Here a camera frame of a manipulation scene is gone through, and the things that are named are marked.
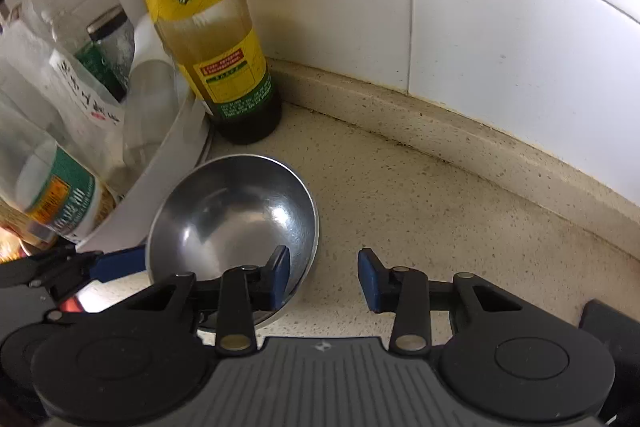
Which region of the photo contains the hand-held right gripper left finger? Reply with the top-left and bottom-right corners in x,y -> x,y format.
117,245 -> 292,356

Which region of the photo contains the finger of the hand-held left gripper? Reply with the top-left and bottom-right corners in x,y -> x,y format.
0,245 -> 149,308

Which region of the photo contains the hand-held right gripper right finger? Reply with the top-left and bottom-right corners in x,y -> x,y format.
357,248 -> 533,356

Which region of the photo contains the stainless steel bowl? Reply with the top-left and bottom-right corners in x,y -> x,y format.
145,154 -> 320,329

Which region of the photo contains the white two-tier spice rack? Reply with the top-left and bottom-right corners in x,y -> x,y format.
0,0 -> 213,254

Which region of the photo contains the yellow cap vinegar bottle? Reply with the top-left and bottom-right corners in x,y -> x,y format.
0,199 -> 56,258

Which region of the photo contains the clear empty bottle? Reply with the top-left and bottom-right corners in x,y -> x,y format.
123,59 -> 189,180

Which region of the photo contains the clear plastic packet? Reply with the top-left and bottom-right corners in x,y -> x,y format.
0,2 -> 126,194

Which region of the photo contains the glass jar black lid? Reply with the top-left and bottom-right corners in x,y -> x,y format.
75,5 -> 137,102

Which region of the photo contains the green yellow label bottle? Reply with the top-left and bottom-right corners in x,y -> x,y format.
121,0 -> 283,146

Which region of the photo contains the black glass gas stove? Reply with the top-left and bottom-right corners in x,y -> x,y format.
580,299 -> 640,408

